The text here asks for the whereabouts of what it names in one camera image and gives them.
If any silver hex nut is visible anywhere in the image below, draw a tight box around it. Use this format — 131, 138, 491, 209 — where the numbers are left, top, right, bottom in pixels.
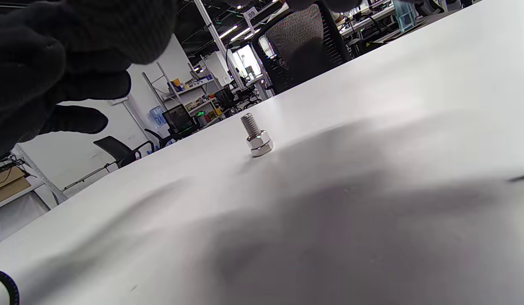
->
246, 130, 272, 150

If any black armrest office chair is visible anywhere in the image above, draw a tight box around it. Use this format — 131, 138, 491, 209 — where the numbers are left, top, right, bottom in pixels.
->
94, 136, 155, 169

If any blue water jug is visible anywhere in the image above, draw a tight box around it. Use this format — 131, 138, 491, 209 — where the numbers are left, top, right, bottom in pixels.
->
150, 106, 167, 128

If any black braided right cable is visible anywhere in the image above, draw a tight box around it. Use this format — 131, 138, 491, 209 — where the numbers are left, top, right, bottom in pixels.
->
0, 269, 20, 305

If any black mesh office chair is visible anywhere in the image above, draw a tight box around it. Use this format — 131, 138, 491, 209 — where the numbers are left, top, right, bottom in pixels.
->
251, 3, 352, 96

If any cardboard box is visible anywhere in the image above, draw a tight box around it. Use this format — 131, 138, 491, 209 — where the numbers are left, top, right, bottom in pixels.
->
0, 166, 32, 204

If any metal storage shelf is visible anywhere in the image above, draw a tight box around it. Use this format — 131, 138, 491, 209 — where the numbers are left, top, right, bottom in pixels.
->
142, 61, 223, 128

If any person's right hand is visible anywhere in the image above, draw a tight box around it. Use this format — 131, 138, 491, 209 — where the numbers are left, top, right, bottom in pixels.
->
0, 0, 178, 164

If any white metal rack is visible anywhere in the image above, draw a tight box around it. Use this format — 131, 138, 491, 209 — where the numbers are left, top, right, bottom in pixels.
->
10, 144, 70, 205

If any silver screw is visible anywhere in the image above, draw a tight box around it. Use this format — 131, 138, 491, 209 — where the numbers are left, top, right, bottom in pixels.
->
240, 113, 274, 158

